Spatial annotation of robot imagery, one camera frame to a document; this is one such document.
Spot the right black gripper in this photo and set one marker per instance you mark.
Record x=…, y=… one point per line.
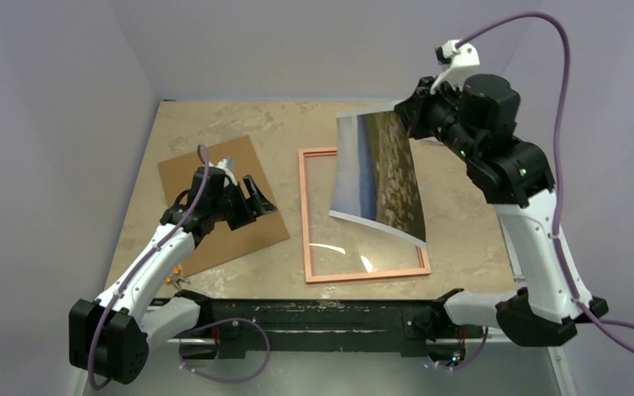
x=411, y=110

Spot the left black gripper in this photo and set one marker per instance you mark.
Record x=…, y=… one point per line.
x=259, y=204

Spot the brown cardboard backing board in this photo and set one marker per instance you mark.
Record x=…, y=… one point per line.
x=215, y=243

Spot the landscape photo print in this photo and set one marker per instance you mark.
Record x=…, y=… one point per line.
x=376, y=183

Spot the clear glass sheet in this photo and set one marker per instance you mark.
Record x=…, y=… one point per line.
x=350, y=257

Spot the red picture frame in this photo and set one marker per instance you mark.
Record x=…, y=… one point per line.
x=317, y=262

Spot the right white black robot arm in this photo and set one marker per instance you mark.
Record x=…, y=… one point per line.
x=477, y=122

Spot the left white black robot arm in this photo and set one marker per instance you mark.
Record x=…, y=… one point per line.
x=111, y=336

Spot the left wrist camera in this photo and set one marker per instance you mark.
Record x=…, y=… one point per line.
x=227, y=165

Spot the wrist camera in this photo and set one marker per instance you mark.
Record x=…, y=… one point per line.
x=458, y=64
x=227, y=165

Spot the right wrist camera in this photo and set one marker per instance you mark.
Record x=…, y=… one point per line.
x=458, y=64

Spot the aluminium rail frame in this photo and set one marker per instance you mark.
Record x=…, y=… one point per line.
x=112, y=335

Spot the orange handled pliers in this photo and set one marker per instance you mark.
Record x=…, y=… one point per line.
x=177, y=279

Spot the black mounting base plate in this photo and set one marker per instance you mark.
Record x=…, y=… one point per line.
x=408, y=327

